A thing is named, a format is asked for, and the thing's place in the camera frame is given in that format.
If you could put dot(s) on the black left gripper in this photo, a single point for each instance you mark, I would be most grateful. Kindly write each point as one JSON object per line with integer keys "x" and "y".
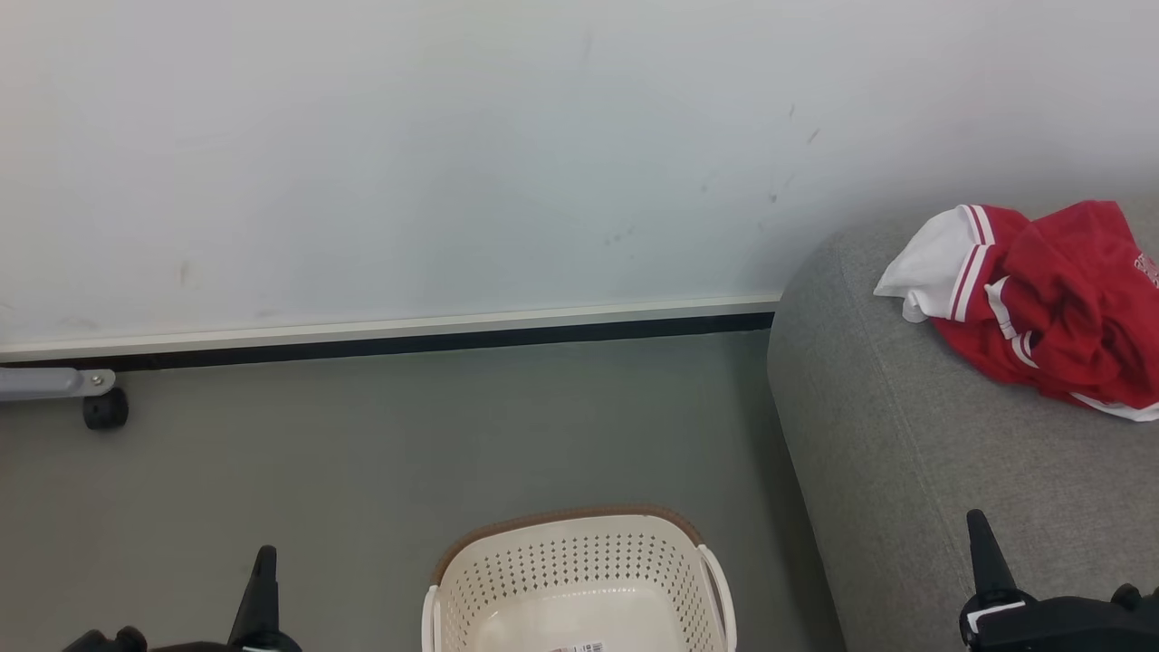
{"x": 104, "y": 641}

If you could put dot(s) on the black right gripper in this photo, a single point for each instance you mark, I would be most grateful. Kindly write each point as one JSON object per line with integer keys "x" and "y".
{"x": 1139, "y": 599}

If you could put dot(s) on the red garment with white trim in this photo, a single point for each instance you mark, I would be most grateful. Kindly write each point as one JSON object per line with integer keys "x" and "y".
{"x": 1087, "y": 308}

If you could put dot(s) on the cream perforated laundry basket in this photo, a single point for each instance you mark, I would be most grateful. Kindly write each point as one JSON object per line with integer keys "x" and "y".
{"x": 579, "y": 570}

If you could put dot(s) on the grey fabric sofa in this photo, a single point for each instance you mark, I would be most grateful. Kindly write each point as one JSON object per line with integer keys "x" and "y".
{"x": 905, "y": 453}

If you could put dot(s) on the white black skirting board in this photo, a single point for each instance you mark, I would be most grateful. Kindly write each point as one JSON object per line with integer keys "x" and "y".
{"x": 362, "y": 328}

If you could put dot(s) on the barcode sticker label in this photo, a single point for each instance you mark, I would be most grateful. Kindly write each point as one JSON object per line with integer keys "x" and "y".
{"x": 577, "y": 647}

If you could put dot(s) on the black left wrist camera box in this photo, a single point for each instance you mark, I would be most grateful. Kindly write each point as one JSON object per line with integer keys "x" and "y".
{"x": 267, "y": 647}

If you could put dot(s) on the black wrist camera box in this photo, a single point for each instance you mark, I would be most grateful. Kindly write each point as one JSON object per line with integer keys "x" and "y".
{"x": 267, "y": 647}
{"x": 1059, "y": 629}

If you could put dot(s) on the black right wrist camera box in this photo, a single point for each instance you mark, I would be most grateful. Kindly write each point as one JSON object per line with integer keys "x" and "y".
{"x": 1059, "y": 629}

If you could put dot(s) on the grey metal frame leg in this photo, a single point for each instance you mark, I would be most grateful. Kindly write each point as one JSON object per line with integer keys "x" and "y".
{"x": 45, "y": 383}

